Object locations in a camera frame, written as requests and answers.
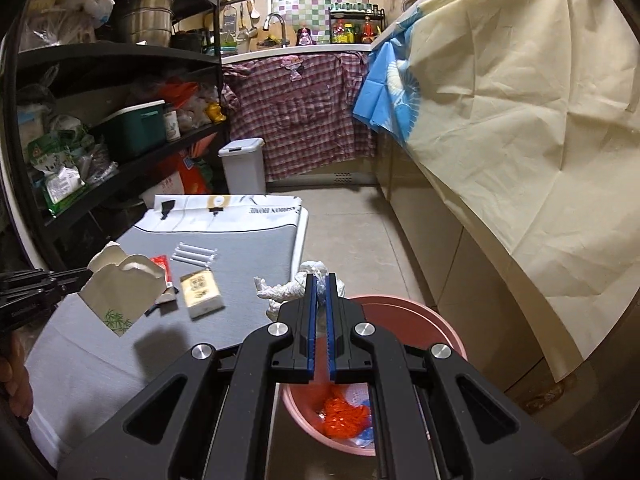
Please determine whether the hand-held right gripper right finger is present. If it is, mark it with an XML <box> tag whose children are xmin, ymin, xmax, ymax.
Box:
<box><xmin>325</xmin><ymin>272</ymin><xmax>586</xmax><ymax>480</ymax></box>

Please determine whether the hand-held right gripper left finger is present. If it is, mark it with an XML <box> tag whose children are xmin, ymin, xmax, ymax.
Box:
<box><xmin>57</xmin><ymin>272</ymin><xmax>321</xmax><ymax>480</ymax></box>

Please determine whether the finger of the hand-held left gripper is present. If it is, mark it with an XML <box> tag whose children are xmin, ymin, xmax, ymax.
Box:
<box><xmin>20</xmin><ymin>280</ymin><xmax>86</xmax><ymax>308</ymax></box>
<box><xmin>0</xmin><ymin>268</ymin><xmax>94</xmax><ymax>286</ymax></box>

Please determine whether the white tissue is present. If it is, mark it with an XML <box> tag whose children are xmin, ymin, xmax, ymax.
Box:
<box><xmin>252</xmin><ymin>260</ymin><xmax>347</xmax><ymax>323</ymax></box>

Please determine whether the paper takeout box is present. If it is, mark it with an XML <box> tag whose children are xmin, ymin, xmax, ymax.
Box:
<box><xmin>80</xmin><ymin>241</ymin><xmax>167</xmax><ymax>338</ymax></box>

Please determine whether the red plastic bag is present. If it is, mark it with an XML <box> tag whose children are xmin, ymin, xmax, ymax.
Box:
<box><xmin>320</xmin><ymin>395</ymin><xmax>372</xmax><ymax>440</ymax></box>

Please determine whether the pink plastic bucket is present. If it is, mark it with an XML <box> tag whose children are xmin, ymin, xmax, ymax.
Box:
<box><xmin>281</xmin><ymin>295</ymin><xmax>468</xmax><ymax>457</ymax></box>

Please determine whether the person's left hand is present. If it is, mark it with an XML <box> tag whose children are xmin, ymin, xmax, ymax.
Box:
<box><xmin>0</xmin><ymin>332</ymin><xmax>33</xmax><ymax>413</ymax></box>

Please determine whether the green snack packet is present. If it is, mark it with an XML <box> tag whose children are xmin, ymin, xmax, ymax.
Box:
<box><xmin>42</xmin><ymin>165</ymin><xmax>86</xmax><ymax>216</ymax></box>

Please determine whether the small red packet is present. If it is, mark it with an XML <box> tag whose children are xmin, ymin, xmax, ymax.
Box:
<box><xmin>149</xmin><ymin>254</ymin><xmax>174</xmax><ymax>288</ymax></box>

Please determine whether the grey mat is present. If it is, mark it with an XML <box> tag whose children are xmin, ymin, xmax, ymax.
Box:
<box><xmin>25</xmin><ymin>225</ymin><xmax>301</xmax><ymax>411</ymax></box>

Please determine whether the small cream carton box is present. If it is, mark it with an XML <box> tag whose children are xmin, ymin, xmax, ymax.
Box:
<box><xmin>179</xmin><ymin>269</ymin><xmax>225</xmax><ymax>320</ymax></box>

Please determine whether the pack of white straws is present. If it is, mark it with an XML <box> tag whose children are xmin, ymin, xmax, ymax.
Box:
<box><xmin>170</xmin><ymin>244</ymin><xmax>219</xmax><ymax>267</ymax></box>

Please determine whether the white printed sheet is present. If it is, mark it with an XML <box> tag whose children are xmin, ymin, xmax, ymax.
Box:
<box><xmin>135</xmin><ymin>194</ymin><xmax>308</xmax><ymax>233</ymax></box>

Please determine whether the beige kitchen cabinet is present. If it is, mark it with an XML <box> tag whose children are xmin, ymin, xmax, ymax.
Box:
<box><xmin>375</xmin><ymin>130</ymin><xmax>601</xmax><ymax>411</ymax></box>

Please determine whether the green cooler box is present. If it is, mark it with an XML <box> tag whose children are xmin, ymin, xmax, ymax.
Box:
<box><xmin>97</xmin><ymin>100</ymin><xmax>167</xmax><ymax>161</ymax></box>

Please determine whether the orange sack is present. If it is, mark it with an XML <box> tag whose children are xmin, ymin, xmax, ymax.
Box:
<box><xmin>172</xmin><ymin>152</ymin><xmax>221</xmax><ymax>196</ymax></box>

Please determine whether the white pedal bin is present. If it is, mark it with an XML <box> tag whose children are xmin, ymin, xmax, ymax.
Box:
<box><xmin>218</xmin><ymin>138</ymin><xmax>267</xmax><ymax>196</ymax></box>

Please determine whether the white jar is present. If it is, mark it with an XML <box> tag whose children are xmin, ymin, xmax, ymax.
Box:
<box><xmin>164</xmin><ymin>105</ymin><xmax>182</xmax><ymax>140</ymax></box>

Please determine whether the plaid cloth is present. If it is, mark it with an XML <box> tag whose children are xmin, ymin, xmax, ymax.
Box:
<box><xmin>220</xmin><ymin>52</ymin><xmax>378</xmax><ymax>181</ymax></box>

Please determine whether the red bag on shelf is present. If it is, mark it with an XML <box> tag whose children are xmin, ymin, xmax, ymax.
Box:
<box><xmin>150</xmin><ymin>80</ymin><xmax>201</xmax><ymax>111</ymax></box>

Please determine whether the black shelf rack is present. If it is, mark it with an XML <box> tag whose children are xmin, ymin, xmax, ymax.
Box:
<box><xmin>0</xmin><ymin>0</ymin><xmax>231</xmax><ymax>271</ymax></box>

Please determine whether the blue printed cloth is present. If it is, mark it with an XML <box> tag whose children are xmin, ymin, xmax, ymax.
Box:
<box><xmin>352</xmin><ymin>5</ymin><xmax>426</xmax><ymax>143</ymax></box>

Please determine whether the steel pot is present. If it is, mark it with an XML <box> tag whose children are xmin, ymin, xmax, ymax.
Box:
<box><xmin>117</xmin><ymin>0</ymin><xmax>175</xmax><ymax>47</ymax></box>

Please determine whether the cream cloth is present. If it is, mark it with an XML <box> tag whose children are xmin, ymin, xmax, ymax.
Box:
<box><xmin>395</xmin><ymin>0</ymin><xmax>640</xmax><ymax>381</ymax></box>

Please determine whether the kitchen faucet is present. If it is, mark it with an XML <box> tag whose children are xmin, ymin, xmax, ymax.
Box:
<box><xmin>262</xmin><ymin>12</ymin><xmax>288</xmax><ymax>47</ymax></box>

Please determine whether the spice rack with bottles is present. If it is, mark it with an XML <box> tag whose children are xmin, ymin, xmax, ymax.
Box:
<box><xmin>327</xmin><ymin>2</ymin><xmax>383</xmax><ymax>45</ymax></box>

